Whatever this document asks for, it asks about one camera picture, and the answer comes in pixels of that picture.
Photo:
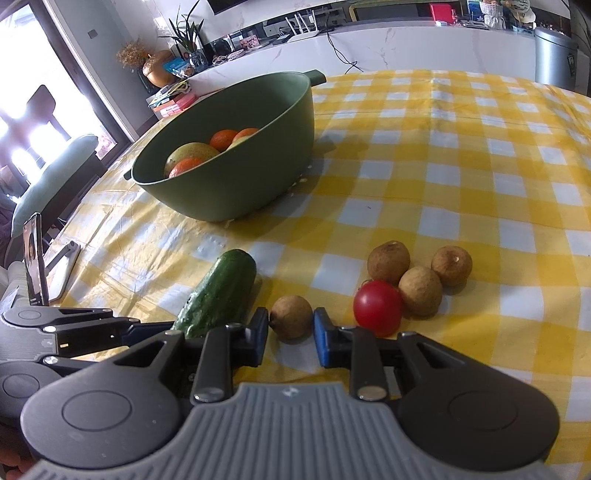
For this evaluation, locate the reddish yellow pear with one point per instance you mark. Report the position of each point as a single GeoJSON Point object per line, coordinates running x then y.
{"type": "Point", "coordinates": [194, 152]}

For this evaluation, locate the orange tangerine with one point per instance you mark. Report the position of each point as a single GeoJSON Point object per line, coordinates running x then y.
{"type": "Point", "coordinates": [184, 168]}
{"type": "Point", "coordinates": [224, 138]}
{"type": "Point", "coordinates": [247, 133]}

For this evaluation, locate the black chair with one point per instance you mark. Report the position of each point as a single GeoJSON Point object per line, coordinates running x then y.
{"type": "Point", "coordinates": [41, 110]}

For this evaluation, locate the red box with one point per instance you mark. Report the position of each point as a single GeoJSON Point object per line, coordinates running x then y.
{"type": "Point", "coordinates": [441, 13]}

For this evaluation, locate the pink shoebox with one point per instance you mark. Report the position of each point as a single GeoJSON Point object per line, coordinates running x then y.
{"type": "Point", "coordinates": [175, 104]}

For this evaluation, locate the black smartphone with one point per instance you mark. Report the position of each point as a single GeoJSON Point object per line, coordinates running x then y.
{"type": "Point", "coordinates": [34, 263]}

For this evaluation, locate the green cucumber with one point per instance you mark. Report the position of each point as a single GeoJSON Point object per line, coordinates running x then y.
{"type": "Point", "coordinates": [221, 286]}

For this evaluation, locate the blue snack bag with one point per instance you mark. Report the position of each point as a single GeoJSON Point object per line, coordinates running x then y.
{"type": "Point", "coordinates": [179, 67]}

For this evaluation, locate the white phone stand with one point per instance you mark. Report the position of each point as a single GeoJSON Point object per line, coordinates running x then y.
{"type": "Point", "coordinates": [62, 272]}

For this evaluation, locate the light green seat cushion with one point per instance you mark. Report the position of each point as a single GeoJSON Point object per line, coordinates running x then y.
{"type": "Point", "coordinates": [55, 180]}

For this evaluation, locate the white router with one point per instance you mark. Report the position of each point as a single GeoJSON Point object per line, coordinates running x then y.
{"type": "Point", "coordinates": [302, 30]}

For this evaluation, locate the brown longan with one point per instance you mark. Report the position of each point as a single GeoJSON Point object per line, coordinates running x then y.
{"type": "Point", "coordinates": [388, 262]}
{"type": "Point", "coordinates": [451, 265]}
{"type": "Point", "coordinates": [420, 291]}
{"type": "Point", "coordinates": [291, 317]}

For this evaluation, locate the dried flower bunch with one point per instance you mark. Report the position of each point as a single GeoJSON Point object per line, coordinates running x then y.
{"type": "Point", "coordinates": [133, 53]}

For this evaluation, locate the black flat television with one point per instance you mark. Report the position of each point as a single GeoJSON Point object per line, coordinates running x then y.
{"type": "Point", "coordinates": [231, 4]}

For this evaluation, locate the red cherry tomato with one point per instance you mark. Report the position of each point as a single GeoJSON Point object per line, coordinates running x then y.
{"type": "Point", "coordinates": [377, 308]}

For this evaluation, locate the silver trash can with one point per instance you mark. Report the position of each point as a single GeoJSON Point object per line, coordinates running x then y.
{"type": "Point", "coordinates": [556, 57]}

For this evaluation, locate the white marble television cabinet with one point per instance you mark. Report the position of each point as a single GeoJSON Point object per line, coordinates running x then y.
{"type": "Point", "coordinates": [415, 46]}

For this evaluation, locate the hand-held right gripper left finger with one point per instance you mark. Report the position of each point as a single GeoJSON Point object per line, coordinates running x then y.
{"type": "Point", "coordinates": [260, 337]}

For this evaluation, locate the golden round vase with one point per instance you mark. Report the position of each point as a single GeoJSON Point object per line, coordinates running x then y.
{"type": "Point", "coordinates": [158, 69]}

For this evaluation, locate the yellow checked tablecloth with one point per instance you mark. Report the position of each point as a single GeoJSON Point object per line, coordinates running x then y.
{"type": "Point", "coordinates": [438, 184]}

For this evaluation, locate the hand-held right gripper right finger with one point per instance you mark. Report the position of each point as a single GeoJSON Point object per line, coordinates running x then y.
{"type": "Point", "coordinates": [323, 340]}

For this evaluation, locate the green plant in glass vase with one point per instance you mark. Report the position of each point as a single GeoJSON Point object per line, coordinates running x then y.
{"type": "Point", "coordinates": [187, 37]}

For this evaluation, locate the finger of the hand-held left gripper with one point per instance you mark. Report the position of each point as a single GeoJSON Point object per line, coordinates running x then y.
{"type": "Point", "coordinates": [152, 327]}
{"type": "Point", "coordinates": [92, 353]}

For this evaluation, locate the green colander bowl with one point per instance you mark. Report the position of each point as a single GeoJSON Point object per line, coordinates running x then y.
{"type": "Point", "coordinates": [258, 152]}

